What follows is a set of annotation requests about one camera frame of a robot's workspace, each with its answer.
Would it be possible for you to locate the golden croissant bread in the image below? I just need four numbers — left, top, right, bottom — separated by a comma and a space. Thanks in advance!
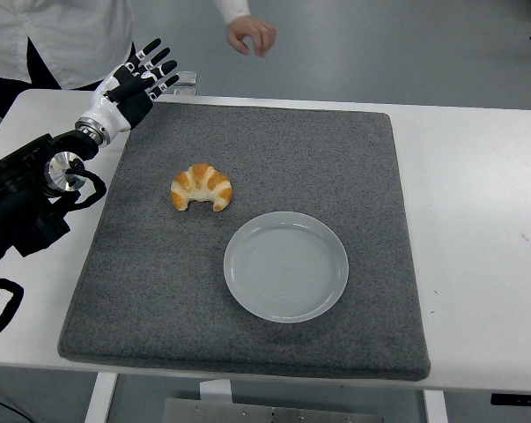
170, 162, 233, 213

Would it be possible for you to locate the black table control panel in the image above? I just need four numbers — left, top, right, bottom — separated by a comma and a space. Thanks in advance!
490, 391, 531, 407

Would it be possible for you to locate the white bracket under table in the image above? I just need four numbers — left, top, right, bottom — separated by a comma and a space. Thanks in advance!
198, 379, 233, 403

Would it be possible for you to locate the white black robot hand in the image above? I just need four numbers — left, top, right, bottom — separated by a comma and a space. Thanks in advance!
75, 38, 181, 136

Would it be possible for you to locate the grey metal plate with screws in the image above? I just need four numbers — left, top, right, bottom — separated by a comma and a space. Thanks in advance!
162, 397, 380, 423

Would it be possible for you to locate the person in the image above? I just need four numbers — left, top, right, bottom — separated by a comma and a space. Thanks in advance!
0, 0, 136, 120

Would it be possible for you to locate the person's hand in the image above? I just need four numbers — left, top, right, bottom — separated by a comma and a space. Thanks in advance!
226, 15, 277, 59

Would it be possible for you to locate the grey square felt mat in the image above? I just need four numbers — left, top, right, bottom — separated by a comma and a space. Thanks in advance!
56, 101, 431, 382

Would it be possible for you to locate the pale grey round plate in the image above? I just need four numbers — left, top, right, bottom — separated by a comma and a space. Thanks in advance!
223, 211, 350, 324

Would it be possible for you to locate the white table leg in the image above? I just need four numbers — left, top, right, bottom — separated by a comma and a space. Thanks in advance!
84, 373, 119, 423
423, 390, 449, 423

